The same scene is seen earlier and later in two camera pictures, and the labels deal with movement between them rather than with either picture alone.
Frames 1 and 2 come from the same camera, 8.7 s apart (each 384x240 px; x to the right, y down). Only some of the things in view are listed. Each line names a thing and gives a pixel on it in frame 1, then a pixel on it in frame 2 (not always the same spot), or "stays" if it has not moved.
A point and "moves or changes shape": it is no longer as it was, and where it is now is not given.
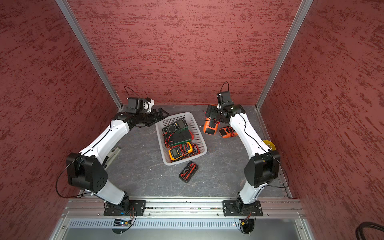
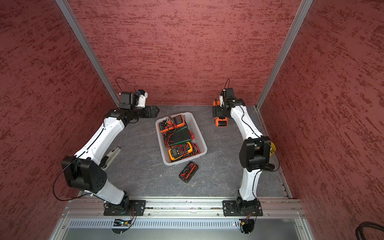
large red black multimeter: (196, 150) stays
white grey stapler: (111, 157) stays
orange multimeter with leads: (227, 132) moves or changes shape
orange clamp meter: (210, 125) → (171, 123)
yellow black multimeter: (180, 151) stays
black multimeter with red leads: (188, 172) stays
